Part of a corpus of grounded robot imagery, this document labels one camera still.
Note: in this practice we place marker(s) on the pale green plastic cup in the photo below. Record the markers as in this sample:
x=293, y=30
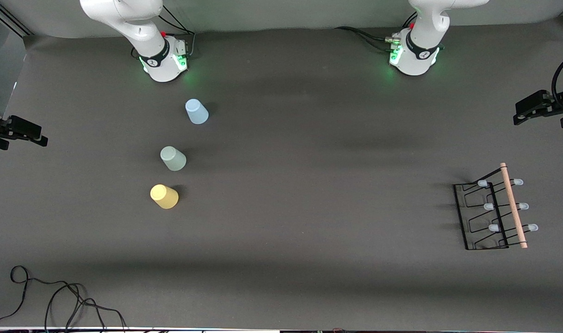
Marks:
x=173, y=158

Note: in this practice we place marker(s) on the yellow plastic cup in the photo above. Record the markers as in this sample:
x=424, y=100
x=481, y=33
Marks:
x=164, y=196

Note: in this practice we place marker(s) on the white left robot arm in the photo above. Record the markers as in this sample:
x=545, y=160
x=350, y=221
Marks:
x=429, y=23

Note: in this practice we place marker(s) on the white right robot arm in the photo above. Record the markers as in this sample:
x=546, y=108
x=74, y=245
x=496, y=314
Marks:
x=124, y=14

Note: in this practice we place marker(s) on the light blue plastic cup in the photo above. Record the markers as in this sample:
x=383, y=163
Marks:
x=197, y=112

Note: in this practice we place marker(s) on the dark grey table sheet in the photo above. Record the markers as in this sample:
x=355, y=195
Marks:
x=309, y=259

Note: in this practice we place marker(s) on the aluminium frame rail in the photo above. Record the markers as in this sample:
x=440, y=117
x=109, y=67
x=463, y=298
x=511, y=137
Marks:
x=10, y=21

